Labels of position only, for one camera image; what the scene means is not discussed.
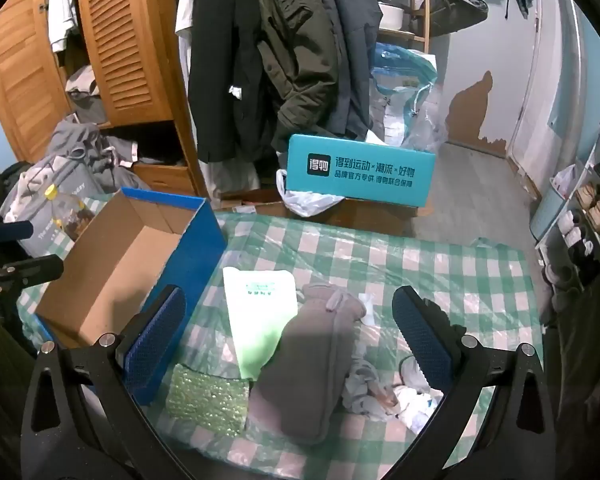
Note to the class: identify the teal printed box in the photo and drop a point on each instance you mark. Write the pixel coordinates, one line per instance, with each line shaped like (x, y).
(360, 170)

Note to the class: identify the green bubble wrap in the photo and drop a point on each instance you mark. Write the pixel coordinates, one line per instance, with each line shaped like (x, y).
(207, 400)

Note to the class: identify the grey fleece cloth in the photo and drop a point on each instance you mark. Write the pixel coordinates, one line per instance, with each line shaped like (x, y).
(305, 370)

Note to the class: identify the light blue bin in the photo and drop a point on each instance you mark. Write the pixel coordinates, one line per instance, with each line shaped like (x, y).
(547, 217)

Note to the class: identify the white hanging garment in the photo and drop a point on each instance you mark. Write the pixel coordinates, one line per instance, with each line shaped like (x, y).
(62, 5)

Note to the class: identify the clear blue plastic bag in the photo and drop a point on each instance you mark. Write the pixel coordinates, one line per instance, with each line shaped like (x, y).
(410, 105)

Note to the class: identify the olive backpack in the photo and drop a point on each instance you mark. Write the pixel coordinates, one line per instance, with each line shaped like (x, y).
(455, 10)

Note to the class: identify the wooden louvred wardrobe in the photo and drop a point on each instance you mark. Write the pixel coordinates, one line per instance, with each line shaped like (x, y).
(125, 40)

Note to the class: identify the row of assorted shoes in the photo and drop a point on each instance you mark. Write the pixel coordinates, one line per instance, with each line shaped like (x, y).
(592, 205)

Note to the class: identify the brown cardboard box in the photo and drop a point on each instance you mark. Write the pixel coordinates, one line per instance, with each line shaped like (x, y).
(375, 217)

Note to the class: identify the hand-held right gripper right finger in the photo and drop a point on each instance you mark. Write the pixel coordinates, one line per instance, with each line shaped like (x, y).
(420, 335)

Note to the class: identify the white blue cloth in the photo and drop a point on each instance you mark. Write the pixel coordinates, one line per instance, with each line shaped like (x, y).
(420, 405)

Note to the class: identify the white plastic bag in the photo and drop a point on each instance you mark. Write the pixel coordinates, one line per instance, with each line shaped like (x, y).
(305, 202)

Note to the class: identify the blue cardboard box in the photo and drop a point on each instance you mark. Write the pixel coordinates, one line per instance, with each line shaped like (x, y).
(115, 270)

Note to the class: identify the grey-blue jacket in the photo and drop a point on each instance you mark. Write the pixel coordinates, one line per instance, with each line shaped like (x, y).
(350, 35)

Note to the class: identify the yellow-capped oil bottle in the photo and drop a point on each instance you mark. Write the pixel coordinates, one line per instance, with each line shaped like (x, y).
(70, 215)

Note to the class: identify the green checked tablecloth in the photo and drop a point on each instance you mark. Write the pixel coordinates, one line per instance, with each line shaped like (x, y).
(360, 265)

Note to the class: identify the grey tote bag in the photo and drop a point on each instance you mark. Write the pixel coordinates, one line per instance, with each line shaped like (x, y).
(35, 195)

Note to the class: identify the black jacket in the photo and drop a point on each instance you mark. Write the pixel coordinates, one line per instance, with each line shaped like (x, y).
(220, 60)

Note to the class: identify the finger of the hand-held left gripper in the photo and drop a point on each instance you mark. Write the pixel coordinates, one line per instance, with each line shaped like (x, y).
(30, 270)
(10, 230)

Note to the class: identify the folded grey clothes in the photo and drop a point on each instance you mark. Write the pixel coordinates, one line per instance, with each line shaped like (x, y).
(85, 95)

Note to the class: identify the grey hoodie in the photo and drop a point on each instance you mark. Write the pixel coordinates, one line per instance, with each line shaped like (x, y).
(75, 142)

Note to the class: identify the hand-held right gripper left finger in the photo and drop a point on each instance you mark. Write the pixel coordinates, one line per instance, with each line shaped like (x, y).
(155, 345)

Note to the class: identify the light green plastic pouch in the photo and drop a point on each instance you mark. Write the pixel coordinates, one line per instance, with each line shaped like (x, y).
(255, 320)

